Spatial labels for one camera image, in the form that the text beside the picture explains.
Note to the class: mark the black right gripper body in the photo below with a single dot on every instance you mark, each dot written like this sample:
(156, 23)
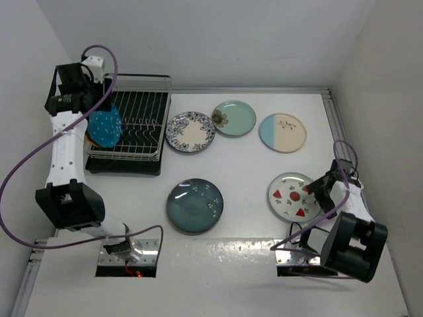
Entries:
(325, 202)

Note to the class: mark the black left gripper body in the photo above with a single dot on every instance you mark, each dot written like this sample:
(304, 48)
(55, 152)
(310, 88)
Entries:
(94, 90)

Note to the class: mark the blue polka dot plate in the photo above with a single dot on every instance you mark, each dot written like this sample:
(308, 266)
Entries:
(105, 127)

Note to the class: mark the white watermelon plate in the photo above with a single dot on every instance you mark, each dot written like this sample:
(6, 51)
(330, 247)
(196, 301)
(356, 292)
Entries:
(290, 200)

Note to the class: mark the yellow plate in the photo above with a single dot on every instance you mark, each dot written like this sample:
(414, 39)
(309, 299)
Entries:
(90, 141)

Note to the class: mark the cream and blue plate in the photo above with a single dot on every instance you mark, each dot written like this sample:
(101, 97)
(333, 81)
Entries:
(283, 133)

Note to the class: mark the mint green flower plate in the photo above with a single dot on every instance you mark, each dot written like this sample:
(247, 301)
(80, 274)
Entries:
(234, 118)

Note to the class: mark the dark teal blossom plate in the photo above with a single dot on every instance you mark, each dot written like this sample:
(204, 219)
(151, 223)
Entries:
(194, 206)

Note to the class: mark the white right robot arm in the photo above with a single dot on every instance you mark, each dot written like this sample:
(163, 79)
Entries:
(328, 223)

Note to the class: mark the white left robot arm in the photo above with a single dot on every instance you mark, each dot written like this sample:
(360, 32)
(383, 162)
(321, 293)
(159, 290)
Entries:
(67, 200)

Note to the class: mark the black drip tray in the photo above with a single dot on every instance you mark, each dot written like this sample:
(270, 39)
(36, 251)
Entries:
(95, 165)

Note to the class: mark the blue floral rim plate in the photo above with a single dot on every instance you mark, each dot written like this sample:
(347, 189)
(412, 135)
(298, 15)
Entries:
(190, 132)

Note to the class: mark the metal wire dish rack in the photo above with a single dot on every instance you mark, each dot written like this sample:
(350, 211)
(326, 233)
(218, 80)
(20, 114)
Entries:
(143, 103)

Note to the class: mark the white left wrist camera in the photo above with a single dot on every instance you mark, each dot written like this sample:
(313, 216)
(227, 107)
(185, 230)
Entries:
(93, 67)

